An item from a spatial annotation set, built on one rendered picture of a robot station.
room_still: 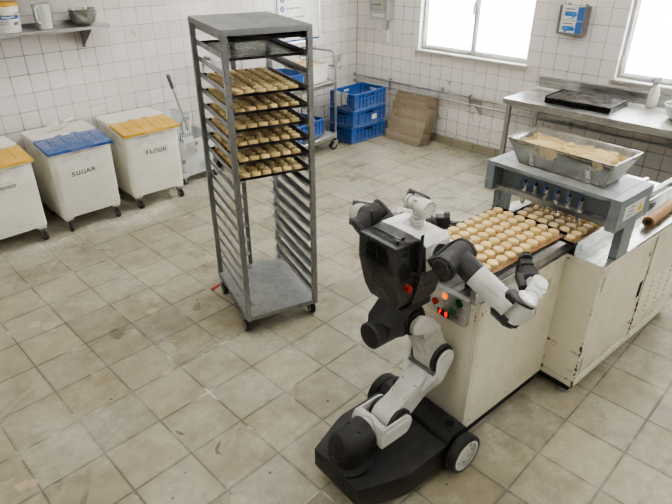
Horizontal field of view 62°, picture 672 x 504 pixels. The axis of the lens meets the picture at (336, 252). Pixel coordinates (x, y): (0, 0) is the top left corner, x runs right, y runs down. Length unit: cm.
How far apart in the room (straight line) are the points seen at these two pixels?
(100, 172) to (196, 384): 247
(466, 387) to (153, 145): 366
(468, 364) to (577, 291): 72
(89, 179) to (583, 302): 393
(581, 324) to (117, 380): 254
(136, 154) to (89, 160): 42
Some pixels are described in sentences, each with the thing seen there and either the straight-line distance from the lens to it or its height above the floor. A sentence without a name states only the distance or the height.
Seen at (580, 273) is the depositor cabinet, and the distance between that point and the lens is 300.
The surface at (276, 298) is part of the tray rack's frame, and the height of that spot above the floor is 15.
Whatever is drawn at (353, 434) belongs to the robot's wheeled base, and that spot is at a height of 35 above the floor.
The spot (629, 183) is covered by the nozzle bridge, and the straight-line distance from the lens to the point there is 302.
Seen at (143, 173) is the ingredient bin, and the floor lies 34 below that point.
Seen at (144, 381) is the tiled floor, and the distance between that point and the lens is 344.
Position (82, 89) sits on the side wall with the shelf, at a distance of 575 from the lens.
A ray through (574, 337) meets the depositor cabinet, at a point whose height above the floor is 40.
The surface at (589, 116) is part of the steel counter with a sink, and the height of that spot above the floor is 87.
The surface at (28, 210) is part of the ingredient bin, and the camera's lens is 510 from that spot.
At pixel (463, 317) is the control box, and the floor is 75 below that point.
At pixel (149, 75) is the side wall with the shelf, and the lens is 601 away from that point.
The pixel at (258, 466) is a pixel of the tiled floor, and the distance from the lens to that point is 288.
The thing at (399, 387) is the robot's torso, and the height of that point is 39.
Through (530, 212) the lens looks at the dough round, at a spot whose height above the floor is 91.
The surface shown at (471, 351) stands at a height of 58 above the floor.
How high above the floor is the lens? 220
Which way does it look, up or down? 29 degrees down
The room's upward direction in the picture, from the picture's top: straight up
